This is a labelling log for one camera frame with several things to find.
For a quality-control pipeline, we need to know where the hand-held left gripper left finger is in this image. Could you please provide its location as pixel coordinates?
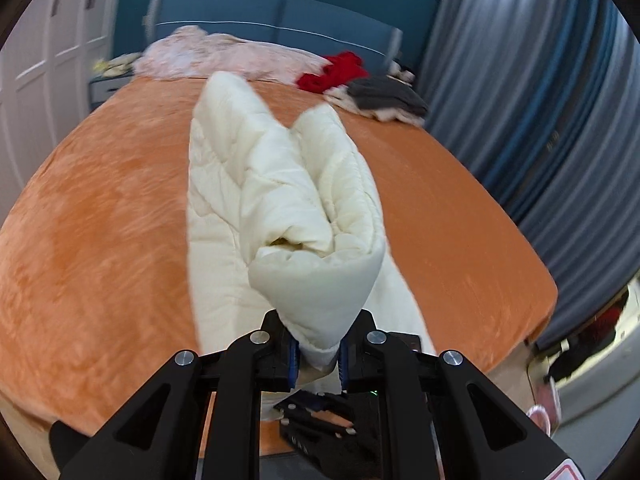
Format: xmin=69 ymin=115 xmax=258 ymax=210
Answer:
xmin=57 ymin=309 xmax=303 ymax=480

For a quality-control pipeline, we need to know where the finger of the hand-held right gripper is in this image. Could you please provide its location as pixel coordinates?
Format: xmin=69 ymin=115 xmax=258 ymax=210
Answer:
xmin=276 ymin=391 xmax=358 ymax=443

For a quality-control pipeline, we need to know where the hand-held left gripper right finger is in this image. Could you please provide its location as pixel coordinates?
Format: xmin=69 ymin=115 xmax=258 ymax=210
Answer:
xmin=336 ymin=309 xmax=576 ymax=480

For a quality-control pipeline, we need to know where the cream quilted jacket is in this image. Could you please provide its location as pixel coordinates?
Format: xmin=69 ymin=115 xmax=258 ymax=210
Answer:
xmin=186 ymin=70 xmax=436 ymax=426

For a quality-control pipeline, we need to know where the pile of dark red clothes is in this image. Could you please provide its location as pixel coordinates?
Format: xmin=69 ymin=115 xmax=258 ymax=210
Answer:
xmin=547 ymin=295 xmax=632 ymax=383

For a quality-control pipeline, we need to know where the grey and cream clothes pile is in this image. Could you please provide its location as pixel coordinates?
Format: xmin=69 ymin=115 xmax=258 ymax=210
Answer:
xmin=322 ymin=85 xmax=426 ymax=128

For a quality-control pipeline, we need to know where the pink object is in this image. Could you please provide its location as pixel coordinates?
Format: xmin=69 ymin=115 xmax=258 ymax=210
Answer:
xmin=527 ymin=390 xmax=563 ymax=436

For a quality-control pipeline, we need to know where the orange bed blanket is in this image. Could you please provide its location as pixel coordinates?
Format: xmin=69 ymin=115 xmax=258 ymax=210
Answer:
xmin=0 ymin=75 xmax=560 ymax=461

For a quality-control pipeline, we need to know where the dark object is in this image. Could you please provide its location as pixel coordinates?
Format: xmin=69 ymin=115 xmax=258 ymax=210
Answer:
xmin=47 ymin=420 xmax=88 ymax=468

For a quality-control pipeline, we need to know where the dark grey cloth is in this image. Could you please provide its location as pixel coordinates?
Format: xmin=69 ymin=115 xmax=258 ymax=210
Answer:
xmin=346 ymin=76 xmax=430 ymax=117

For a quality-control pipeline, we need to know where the red cloth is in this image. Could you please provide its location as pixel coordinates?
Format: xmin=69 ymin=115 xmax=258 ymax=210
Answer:
xmin=297 ymin=51 xmax=366 ymax=93

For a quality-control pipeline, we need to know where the black and white small object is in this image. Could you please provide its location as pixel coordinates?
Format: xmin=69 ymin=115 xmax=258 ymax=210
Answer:
xmin=389 ymin=59 xmax=416 ymax=83

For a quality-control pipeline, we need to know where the grey blue curtain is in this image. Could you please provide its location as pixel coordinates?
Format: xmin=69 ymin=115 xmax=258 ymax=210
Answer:
xmin=415 ymin=0 xmax=640 ymax=351

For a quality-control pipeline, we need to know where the pink quilt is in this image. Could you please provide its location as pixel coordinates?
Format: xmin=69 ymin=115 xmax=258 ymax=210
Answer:
xmin=132 ymin=25 xmax=333 ymax=83

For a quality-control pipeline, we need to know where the grey nightstand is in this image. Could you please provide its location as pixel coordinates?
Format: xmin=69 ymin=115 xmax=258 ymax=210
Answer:
xmin=89 ymin=72 xmax=136 ymax=106

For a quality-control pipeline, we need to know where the pale yellow cloth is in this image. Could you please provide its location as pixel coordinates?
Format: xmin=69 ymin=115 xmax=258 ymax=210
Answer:
xmin=92 ymin=52 xmax=143 ymax=78

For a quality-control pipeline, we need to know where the blue padded headboard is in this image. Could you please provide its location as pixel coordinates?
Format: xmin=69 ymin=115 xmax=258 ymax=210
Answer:
xmin=142 ymin=0 xmax=403 ymax=68

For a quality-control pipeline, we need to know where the white wardrobe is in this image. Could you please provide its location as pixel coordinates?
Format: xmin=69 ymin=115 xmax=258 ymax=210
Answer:
xmin=0 ymin=0 xmax=131 ymax=191

